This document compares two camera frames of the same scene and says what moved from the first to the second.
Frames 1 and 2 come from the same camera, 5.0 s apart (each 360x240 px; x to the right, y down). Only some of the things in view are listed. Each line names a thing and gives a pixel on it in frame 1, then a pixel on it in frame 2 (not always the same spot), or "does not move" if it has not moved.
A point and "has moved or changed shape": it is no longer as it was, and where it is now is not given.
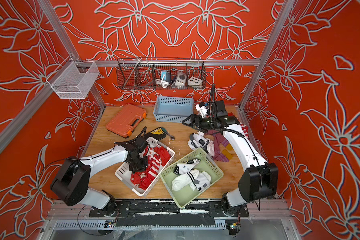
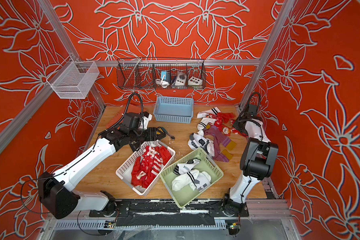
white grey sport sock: (196, 141) does not move
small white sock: (203, 181) does not move
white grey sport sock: (183, 168) does not move
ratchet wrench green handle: (172, 137) does not move
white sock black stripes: (182, 180) does not move
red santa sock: (142, 179) has moved or changed shape
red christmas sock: (164, 155) does not move
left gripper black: (132, 167) → (152, 134)
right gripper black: (194, 117) → (235, 124)
